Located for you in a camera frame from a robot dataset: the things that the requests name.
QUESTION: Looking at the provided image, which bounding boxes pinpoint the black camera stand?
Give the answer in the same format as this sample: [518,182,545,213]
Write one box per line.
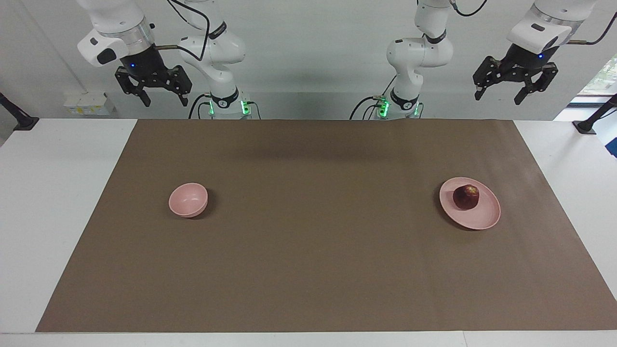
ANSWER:
[0,92,40,132]
[572,93,617,135]

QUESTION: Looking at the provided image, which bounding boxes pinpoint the pink plate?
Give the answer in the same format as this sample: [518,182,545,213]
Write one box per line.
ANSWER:
[439,177,502,230]

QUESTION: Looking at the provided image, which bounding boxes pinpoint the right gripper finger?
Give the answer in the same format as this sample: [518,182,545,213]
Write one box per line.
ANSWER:
[166,65,193,107]
[114,66,151,108]

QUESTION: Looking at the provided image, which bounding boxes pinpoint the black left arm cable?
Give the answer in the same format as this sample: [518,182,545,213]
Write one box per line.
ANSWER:
[448,0,617,46]

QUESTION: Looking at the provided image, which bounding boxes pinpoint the black base cables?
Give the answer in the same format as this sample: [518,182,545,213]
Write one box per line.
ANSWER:
[188,93,214,120]
[349,95,387,120]

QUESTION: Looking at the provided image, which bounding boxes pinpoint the pink bowl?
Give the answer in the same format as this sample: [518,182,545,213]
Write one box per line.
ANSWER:
[168,182,209,218]

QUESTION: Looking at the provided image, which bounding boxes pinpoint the dark red apple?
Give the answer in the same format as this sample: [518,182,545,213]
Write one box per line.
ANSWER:
[452,184,481,210]

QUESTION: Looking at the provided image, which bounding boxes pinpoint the window with green view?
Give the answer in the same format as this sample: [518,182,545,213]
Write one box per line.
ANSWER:
[577,52,617,98]

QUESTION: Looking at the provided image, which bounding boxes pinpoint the brown table mat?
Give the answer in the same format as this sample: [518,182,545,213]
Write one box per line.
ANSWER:
[36,119,617,333]

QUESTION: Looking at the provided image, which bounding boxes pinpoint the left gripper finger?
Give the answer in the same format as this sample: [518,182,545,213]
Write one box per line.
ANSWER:
[472,56,505,101]
[513,62,559,106]

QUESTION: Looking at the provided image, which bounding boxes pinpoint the white wall cable duct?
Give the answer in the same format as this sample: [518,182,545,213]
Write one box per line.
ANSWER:
[18,0,90,94]

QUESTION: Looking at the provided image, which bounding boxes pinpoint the black right base cables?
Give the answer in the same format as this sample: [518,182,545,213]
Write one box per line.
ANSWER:
[188,93,214,120]

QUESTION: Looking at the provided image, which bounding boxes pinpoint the black left base cables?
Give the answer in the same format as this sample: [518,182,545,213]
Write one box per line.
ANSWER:
[349,95,387,120]

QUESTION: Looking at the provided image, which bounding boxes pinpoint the white power strip box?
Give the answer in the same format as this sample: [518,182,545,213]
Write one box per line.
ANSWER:
[63,91,117,117]

